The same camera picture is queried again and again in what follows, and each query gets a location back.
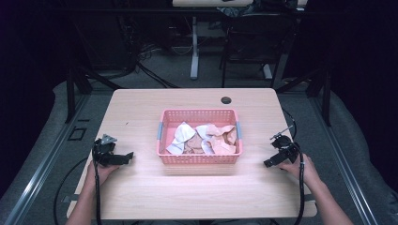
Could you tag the white desk leg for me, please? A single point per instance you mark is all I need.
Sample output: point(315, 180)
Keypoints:
point(194, 47)

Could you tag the black metal stand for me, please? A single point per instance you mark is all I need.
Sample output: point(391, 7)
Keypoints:
point(325, 93)
point(71, 93)

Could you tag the black chair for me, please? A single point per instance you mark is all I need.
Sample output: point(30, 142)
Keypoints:
point(253, 40)

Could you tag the person's left hand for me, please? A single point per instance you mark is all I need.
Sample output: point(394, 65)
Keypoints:
point(101, 172)

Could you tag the person's right hand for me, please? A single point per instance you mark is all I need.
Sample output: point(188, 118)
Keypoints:
point(302, 170)

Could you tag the white folded cloth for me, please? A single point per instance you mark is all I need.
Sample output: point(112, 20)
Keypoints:
point(183, 132)

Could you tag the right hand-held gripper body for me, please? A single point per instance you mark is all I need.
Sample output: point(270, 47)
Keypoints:
point(287, 149)

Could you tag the round dark table grommet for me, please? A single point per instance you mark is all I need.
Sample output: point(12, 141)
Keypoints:
point(226, 100)

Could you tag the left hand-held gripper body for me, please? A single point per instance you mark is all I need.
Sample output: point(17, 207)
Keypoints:
point(104, 153)

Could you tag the grey patterned cloth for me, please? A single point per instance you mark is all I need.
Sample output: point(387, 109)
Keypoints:
point(237, 11)

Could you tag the peach crumpled cloth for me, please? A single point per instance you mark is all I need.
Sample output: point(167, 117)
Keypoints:
point(223, 142)

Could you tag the tan brown cloth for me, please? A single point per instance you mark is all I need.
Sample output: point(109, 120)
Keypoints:
point(194, 144)

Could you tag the pink plastic basket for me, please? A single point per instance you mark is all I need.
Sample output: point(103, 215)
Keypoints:
point(200, 114)

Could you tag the aluminium floor rail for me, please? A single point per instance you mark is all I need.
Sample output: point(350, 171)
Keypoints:
point(344, 168)
point(40, 168)

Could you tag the short white desk foot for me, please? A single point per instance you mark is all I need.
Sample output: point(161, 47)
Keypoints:
point(267, 71)

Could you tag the small white cloth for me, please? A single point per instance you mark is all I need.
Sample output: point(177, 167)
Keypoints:
point(203, 131)

